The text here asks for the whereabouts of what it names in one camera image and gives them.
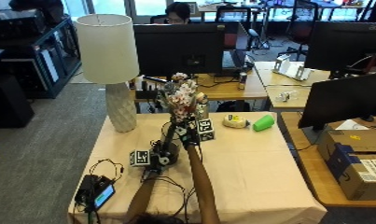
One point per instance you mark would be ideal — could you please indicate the person's left hand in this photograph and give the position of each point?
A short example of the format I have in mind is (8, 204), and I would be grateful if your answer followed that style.
(156, 158)

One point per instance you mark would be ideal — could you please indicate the person's right hand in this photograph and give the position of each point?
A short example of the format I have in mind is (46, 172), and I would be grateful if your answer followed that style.
(187, 133)

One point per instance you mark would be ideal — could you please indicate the dark glass vase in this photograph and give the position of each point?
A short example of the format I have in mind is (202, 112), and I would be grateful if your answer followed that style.
(170, 146)

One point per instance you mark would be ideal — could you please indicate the pink white flower bouquet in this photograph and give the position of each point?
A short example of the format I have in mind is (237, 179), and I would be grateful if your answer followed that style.
(181, 96)

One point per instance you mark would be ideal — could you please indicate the white marker cube right glove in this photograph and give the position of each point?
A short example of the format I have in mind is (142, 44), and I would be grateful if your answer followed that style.
(205, 129)

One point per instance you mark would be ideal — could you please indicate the white marker cube glove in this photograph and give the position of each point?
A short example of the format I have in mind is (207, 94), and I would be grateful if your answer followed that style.
(140, 158)
(205, 129)

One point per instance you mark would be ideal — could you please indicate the white marker cube left glove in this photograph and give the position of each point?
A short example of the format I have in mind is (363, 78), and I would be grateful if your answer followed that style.
(140, 158)

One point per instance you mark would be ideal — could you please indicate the yellow white tape roll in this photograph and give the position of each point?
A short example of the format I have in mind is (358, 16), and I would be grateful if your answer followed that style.
(234, 121)

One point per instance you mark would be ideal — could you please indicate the black bag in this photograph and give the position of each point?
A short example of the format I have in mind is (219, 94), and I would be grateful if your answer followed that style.
(233, 106)

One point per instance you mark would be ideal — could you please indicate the wooden desk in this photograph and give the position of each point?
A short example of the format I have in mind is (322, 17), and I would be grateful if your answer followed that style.
(315, 174)
(229, 88)
(286, 85)

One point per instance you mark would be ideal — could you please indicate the green plastic cup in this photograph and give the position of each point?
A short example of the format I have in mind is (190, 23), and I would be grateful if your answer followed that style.
(263, 123)

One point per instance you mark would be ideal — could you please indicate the beige tablecloth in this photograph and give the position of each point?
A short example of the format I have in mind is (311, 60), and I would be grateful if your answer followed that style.
(245, 174)

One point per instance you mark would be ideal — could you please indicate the black device with screen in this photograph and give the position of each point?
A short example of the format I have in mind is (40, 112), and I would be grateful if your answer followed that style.
(97, 193)

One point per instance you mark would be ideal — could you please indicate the slim drink can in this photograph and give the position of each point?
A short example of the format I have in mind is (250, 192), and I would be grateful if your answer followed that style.
(242, 81)

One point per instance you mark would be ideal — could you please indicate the black computer monitor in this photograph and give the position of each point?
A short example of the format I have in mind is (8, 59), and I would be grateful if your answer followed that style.
(177, 49)
(344, 99)
(344, 46)

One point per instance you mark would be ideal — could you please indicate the small white gadget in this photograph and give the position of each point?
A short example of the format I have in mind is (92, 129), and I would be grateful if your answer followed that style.
(285, 96)

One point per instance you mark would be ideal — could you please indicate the open laptop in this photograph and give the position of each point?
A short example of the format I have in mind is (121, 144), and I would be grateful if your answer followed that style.
(234, 53)

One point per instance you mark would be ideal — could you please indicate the white table lamp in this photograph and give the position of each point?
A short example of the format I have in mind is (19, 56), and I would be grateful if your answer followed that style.
(108, 49)

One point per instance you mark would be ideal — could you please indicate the white desktop stand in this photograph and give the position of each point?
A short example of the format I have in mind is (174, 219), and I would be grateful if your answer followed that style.
(293, 70)

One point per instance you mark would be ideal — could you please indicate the dark blue shelf cabinet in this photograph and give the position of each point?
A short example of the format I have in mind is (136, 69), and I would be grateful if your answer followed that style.
(50, 62)

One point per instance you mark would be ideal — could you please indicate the white paper sheet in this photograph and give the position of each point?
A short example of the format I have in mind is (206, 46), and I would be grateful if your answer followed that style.
(351, 125)

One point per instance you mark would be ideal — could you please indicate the black computer tower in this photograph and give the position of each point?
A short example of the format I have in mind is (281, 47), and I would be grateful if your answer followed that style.
(7, 102)

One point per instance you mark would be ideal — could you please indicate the red black office chair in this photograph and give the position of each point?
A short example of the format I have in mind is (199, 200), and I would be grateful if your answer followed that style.
(300, 28)

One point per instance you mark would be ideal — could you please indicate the large cardboard box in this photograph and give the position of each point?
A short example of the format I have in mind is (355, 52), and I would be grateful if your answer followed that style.
(360, 140)

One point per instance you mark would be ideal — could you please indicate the cardboard box with blue tape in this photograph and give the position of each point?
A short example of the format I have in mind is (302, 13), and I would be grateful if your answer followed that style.
(363, 180)

